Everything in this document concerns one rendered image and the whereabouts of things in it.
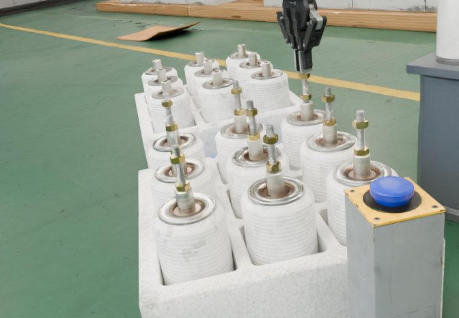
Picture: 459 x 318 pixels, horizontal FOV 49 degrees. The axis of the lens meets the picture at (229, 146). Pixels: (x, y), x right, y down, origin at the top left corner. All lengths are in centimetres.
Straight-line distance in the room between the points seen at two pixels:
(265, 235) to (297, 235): 4
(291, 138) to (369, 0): 213
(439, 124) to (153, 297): 63
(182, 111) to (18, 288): 49
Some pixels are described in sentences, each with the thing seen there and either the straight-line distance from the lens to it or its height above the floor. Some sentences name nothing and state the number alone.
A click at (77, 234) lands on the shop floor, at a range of 118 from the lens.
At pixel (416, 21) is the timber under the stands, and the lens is 271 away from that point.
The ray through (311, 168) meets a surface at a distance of 77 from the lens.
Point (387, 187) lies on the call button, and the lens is 49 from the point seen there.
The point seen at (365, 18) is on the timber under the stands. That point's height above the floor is 5.
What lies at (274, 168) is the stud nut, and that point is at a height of 29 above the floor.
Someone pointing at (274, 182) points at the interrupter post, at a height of 27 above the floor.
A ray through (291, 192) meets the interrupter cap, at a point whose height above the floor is 25.
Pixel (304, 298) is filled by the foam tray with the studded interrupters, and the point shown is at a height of 14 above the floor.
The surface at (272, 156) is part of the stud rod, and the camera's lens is 63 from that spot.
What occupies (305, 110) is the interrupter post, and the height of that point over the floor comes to 27.
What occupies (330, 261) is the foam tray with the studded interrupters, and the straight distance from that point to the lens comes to 65.
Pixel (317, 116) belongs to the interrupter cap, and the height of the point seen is 25.
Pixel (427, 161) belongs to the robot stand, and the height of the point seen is 11.
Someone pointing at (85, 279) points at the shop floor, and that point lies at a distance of 102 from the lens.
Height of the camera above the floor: 57
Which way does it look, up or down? 23 degrees down
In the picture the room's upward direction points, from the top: 8 degrees counter-clockwise
